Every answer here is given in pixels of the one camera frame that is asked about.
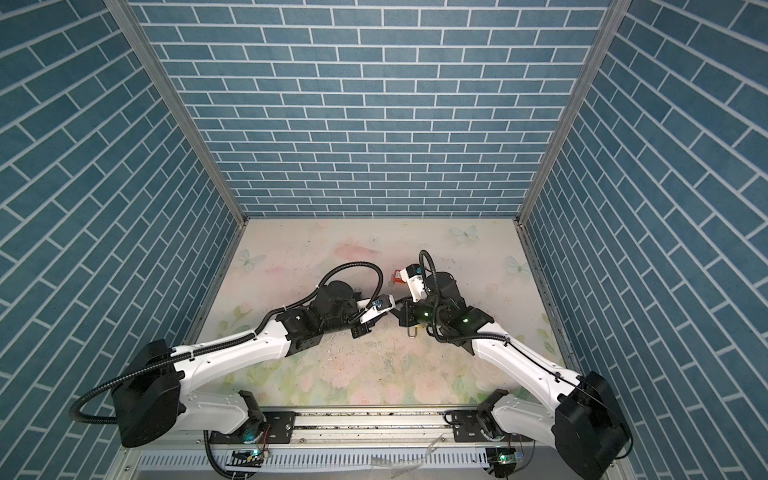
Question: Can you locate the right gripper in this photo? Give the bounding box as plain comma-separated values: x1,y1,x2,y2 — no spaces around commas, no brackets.
389,295,449,328

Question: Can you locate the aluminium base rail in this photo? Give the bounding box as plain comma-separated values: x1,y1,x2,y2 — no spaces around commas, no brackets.
108,390,633,479

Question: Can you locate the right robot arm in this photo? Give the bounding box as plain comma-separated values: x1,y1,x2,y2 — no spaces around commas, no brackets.
394,250,635,479

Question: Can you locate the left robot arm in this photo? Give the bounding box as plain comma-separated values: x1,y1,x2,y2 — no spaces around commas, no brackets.
69,261,394,448

